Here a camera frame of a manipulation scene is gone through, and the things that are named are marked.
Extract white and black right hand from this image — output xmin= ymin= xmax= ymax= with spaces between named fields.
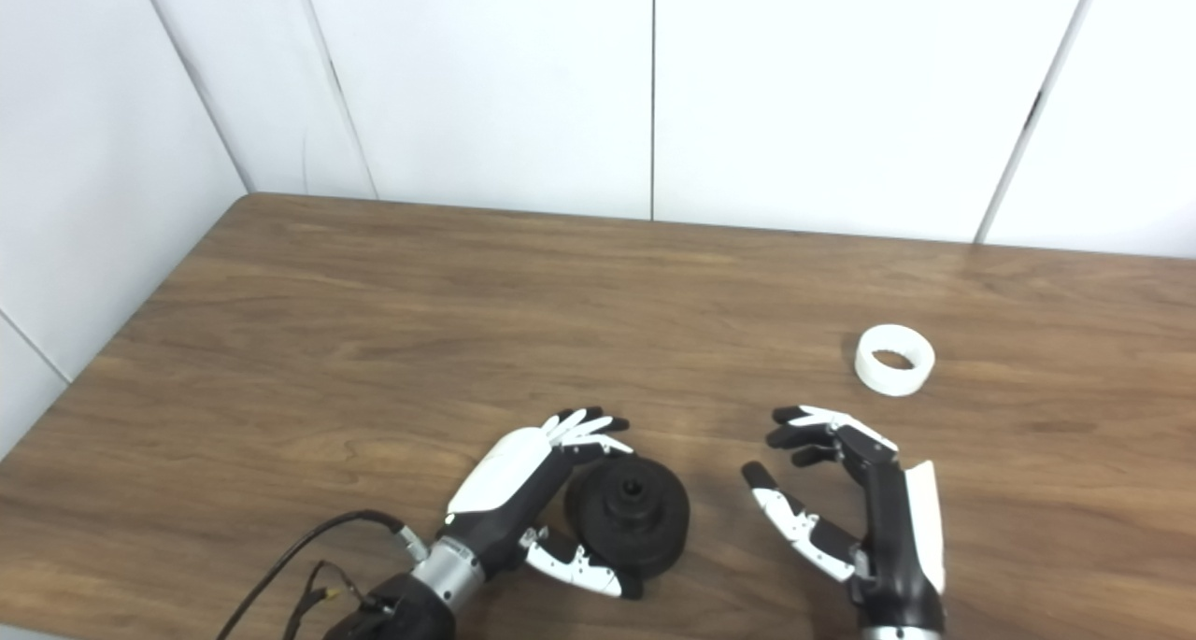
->
xmin=742 ymin=405 xmax=947 ymax=633

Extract white and black left hand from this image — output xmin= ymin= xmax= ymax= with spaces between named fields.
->
xmin=444 ymin=406 xmax=646 ymax=600

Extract round black part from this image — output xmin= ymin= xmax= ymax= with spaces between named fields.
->
xmin=564 ymin=455 xmax=692 ymax=580

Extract white toothed ring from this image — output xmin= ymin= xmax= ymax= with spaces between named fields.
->
xmin=854 ymin=324 xmax=936 ymax=398

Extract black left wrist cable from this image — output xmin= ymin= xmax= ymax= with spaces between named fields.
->
xmin=217 ymin=511 xmax=429 ymax=640

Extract thin left arm wires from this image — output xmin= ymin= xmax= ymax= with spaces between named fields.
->
xmin=280 ymin=561 xmax=386 ymax=640

